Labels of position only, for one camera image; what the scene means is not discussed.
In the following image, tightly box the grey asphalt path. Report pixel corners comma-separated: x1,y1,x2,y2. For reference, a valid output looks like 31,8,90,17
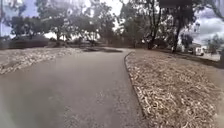
0,48,149,128

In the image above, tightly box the group of trees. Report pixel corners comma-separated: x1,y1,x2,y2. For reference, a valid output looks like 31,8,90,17
0,0,224,54

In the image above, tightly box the wood chip mulch bed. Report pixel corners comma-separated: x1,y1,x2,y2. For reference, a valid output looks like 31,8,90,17
124,49,224,128
0,46,83,76

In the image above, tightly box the dark hedge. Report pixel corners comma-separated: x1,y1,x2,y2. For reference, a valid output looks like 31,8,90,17
0,35,51,50

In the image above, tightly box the white vehicle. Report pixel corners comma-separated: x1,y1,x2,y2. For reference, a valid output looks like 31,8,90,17
193,46,205,57

